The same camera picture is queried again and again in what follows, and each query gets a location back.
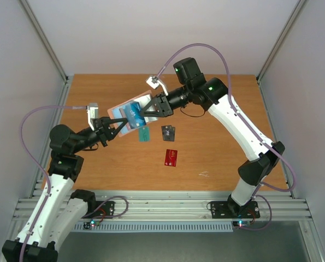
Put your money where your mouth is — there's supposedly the right aluminium corner post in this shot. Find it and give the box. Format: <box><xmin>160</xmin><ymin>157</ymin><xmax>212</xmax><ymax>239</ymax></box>
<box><xmin>256</xmin><ymin>0</ymin><xmax>309</xmax><ymax>82</ymax></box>

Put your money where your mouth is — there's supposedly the aluminium rail frame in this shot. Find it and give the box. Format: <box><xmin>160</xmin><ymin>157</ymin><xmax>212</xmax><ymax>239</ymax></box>
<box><xmin>13</xmin><ymin>75</ymin><xmax>313</xmax><ymax>222</ymax></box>

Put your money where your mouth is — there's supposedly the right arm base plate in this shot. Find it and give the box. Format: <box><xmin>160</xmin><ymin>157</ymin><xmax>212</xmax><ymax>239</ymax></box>
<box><xmin>206</xmin><ymin>201</ymin><xmax>261</xmax><ymax>219</ymax></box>

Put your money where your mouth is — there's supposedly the aluminium corner post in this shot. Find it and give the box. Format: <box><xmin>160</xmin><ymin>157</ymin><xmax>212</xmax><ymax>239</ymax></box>
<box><xmin>256</xmin><ymin>0</ymin><xmax>309</xmax><ymax>82</ymax></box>
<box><xmin>19</xmin><ymin>0</ymin><xmax>70</xmax><ymax>82</ymax></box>

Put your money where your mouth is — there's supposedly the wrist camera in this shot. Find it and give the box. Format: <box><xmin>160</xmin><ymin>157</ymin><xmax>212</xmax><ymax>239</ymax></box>
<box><xmin>86</xmin><ymin>103</ymin><xmax>99</xmax><ymax>130</ymax></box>
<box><xmin>146</xmin><ymin>75</ymin><xmax>169</xmax><ymax>96</ymax></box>

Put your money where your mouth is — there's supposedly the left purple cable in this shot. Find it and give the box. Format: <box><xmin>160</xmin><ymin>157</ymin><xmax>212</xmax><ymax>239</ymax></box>
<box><xmin>19</xmin><ymin>105</ymin><xmax>88</xmax><ymax>262</ymax></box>

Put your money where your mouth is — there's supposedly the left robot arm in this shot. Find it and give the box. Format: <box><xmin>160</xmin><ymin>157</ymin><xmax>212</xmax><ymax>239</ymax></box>
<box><xmin>2</xmin><ymin>117</ymin><xmax>128</xmax><ymax>261</ymax></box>

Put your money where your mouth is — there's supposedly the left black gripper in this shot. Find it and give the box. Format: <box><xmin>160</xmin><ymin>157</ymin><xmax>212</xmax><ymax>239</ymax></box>
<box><xmin>72</xmin><ymin>116</ymin><xmax>128</xmax><ymax>154</ymax></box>

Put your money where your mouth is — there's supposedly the left aluminium corner post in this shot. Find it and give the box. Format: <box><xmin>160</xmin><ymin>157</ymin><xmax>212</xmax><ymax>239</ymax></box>
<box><xmin>19</xmin><ymin>0</ymin><xmax>70</xmax><ymax>82</ymax></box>

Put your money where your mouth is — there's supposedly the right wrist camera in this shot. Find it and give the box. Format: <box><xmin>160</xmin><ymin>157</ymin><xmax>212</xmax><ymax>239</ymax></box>
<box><xmin>146</xmin><ymin>75</ymin><xmax>169</xmax><ymax>96</ymax></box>

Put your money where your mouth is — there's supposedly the pink leather card holder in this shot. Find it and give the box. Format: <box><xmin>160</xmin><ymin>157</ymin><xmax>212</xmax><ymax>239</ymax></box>
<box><xmin>107</xmin><ymin>91</ymin><xmax>158</xmax><ymax>137</ymax></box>

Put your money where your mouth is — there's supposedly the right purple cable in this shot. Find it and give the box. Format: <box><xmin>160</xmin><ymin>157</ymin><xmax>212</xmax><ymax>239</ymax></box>
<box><xmin>156</xmin><ymin>43</ymin><xmax>297</xmax><ymax>232</ymax></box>

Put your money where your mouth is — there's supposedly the blue card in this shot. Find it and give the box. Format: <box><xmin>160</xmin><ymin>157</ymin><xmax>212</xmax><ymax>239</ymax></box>
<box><xmin>119</xmin><ymin>102</ymin><xmax>146</xmax><ymax>130</ymax></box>

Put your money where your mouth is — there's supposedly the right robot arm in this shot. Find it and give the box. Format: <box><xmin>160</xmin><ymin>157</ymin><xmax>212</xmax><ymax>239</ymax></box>
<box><xmin>140</xmin><ymin>57</ymin><xmax>285</xmax><ymax>218</ymax></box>

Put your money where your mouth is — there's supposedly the grey slotted cable duct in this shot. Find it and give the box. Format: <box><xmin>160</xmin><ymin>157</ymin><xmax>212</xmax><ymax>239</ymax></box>
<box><xmin>72</xmin><ymin>221</ymin><xmax>233</xmax><ymax>234</ymax></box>

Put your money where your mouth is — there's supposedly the purple cable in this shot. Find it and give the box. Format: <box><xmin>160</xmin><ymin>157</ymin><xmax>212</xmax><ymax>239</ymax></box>
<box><xmin>156</xmin><ymin>43</ymin><xmax>297</xmax><ymax>232</ymax></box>
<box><xmin>19</xmin><ymin>105</ymin><xmax>88</xmax><ymax>262</ymax></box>

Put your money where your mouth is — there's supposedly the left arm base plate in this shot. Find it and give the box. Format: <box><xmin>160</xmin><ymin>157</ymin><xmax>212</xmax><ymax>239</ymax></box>
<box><xmin>84</xmin><ymin>200</ymin><xmax>115</xmax><ymax>219</ymax></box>

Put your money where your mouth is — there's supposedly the black VIP card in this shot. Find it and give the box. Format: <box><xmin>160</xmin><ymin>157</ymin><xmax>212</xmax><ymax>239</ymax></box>
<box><xmin>161</xmin><ymin>125</ymin><xmax>172</xmax><ymax>141</ymax></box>
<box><xmin>162</xmin><ymin>126</ymin><xmax>175</xmax><ymax>142</ymax></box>

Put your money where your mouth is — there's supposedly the red VIP card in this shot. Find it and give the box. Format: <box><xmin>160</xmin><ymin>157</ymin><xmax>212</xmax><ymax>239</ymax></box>
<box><xmin>164</xmin><ymin>149</ymin><xmax>178</xmax><ymax>167</ymax></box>

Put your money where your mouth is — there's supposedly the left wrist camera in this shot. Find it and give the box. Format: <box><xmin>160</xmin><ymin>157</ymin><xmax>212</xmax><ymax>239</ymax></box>
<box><xmin>86</xmin><ymin>103</ymin><xmax>99</xmax><ymax>130</ymax></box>

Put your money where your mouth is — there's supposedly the teal VIP card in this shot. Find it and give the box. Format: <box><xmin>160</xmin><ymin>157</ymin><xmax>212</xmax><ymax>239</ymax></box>
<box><xmin>138</xmin><ymin>126</ymin><xmax>150</xmax><ymax>142</ymax></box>

